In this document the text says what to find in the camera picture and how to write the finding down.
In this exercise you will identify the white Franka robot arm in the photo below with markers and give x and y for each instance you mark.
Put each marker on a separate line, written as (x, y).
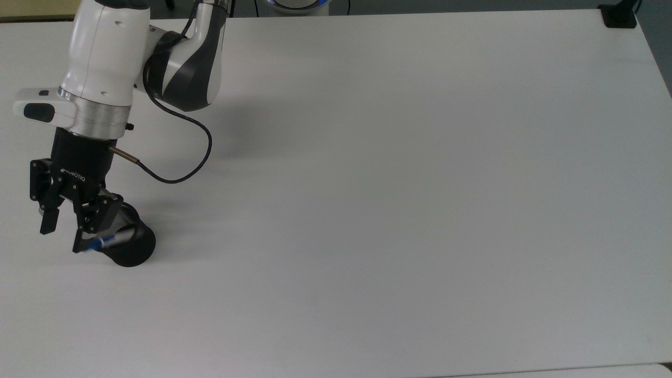
(105, 58)

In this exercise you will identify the blue and white marker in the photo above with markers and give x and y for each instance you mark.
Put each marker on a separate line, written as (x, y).
(107, 242)

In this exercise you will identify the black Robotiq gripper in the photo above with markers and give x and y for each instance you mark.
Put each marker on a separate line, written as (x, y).
(81, 163)

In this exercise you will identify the black mesh pen cup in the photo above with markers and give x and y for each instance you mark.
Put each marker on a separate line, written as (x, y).
(131, 247)

